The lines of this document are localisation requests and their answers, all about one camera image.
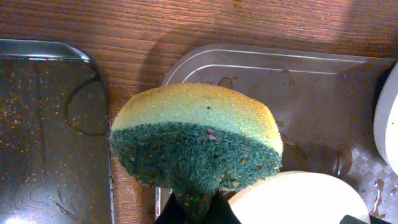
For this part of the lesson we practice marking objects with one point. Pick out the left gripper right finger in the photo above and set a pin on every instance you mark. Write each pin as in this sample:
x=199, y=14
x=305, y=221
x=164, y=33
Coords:
x=220, y=212

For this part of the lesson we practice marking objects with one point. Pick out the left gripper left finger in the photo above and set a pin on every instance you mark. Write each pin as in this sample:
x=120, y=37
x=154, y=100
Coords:
x=172, y=213

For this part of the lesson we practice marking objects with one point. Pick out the green yellow sponge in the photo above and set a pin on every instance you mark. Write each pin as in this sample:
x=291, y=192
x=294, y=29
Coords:
x=196, y=139

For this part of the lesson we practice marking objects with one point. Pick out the white plate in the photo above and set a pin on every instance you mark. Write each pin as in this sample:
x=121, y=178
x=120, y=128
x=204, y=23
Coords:
x=299, y=197

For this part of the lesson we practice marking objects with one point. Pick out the pale blue plate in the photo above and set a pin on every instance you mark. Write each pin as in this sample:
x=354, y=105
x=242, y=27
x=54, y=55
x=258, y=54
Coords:
x=385, y=121

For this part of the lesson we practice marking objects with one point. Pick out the black plastic tray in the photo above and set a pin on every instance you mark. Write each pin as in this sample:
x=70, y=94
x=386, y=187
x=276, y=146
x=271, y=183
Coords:
x=55, y=158

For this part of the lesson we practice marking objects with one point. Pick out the brown plastic tray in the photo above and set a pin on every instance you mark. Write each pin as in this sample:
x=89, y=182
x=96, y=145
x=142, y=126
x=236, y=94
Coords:
x=323, y=104

